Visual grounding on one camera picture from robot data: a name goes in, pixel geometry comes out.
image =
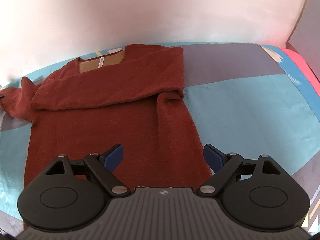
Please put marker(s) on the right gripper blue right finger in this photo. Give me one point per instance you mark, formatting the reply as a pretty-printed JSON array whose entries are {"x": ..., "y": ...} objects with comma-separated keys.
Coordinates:
[{"x": 214, "y": 158}]

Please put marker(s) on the blue grey patterned bedsheet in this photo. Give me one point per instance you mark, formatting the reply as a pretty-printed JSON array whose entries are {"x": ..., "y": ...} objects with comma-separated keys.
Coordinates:
[{"x": 251, "y": 102}]

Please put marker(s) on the pink red pillow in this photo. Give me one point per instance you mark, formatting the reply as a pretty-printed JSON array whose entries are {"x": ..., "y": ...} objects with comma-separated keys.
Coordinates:
[{"x": 304, "y": 68}]

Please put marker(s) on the dark red knit sweater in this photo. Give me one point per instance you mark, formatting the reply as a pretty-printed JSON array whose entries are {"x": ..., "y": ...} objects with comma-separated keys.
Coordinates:
[{"x": 136, "y": 101}]

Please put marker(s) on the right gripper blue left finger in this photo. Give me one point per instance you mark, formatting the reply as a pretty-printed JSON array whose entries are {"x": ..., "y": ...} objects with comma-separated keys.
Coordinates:
[{"x": 112, "y": 157}]

